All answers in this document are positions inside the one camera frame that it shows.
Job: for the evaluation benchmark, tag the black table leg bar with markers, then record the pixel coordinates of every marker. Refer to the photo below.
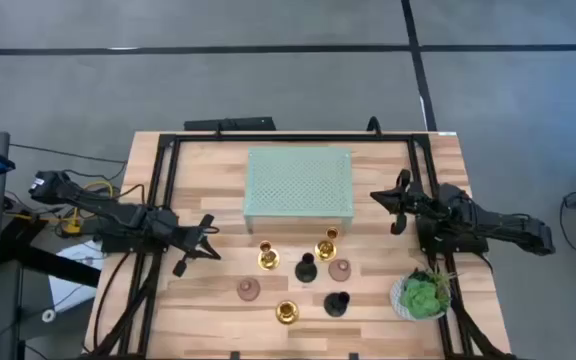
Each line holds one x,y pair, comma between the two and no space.
53,262

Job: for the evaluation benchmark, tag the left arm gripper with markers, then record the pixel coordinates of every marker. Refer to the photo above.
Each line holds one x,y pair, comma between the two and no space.
190,242

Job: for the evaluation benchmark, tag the black power strip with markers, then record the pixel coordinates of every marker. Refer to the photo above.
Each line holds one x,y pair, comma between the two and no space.
229,124

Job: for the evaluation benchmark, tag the green perforated metal shelf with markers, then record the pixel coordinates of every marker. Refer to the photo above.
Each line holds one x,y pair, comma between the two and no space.
298,182

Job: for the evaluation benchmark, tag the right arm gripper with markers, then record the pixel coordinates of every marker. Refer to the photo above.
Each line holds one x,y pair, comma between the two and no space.
412,202

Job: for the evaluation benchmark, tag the pink glass candle holder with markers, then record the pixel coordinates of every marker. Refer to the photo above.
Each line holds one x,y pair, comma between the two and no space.
339,271
248,290

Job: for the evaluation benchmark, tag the white paper sheet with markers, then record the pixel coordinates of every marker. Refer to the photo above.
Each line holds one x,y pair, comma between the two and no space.
73,290

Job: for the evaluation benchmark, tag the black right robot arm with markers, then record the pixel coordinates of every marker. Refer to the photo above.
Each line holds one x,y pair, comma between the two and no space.
493,225

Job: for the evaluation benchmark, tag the black aluminium table frame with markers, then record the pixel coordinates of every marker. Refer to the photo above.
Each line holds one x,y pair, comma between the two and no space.
293,137

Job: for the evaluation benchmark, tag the white label sticker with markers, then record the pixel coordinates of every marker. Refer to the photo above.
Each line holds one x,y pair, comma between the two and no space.
447,133

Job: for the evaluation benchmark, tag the gold metal candlestick holder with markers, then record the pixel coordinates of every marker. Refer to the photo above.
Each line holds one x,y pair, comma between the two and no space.
325,251
287,312
268,260

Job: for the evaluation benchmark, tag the white tape roll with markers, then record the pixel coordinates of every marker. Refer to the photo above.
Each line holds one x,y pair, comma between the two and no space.
48,310

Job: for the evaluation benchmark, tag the green succulent in white pot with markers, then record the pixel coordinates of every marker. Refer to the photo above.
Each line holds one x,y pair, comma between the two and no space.
420,300

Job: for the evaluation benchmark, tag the black metal candlestick holder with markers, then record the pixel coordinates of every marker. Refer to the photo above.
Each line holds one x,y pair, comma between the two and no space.
305,272
334,306

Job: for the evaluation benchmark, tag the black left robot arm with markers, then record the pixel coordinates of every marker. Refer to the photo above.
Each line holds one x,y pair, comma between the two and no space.
118,212

